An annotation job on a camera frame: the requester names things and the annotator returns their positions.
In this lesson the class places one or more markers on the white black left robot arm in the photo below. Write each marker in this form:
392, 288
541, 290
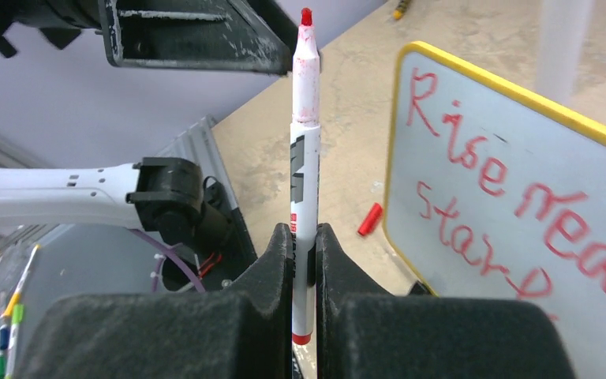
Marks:
159, 194

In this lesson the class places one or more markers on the white red whiteboard marker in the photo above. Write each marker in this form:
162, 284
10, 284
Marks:
305, 144

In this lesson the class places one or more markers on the white PVC pipe frame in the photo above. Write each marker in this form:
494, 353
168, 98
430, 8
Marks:
563, 27

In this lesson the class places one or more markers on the yellow framed whiteboard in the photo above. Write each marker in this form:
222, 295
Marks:
493, 191

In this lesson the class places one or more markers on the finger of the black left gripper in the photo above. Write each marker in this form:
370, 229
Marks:
213, 35

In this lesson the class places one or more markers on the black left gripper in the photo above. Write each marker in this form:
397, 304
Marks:
60, 22

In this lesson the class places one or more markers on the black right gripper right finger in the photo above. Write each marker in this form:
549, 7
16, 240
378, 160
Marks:
363, 331

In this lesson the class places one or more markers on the red marker cap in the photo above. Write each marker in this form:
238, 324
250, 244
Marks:
371, 220

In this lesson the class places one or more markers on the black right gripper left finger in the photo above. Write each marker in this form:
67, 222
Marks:
242, 331

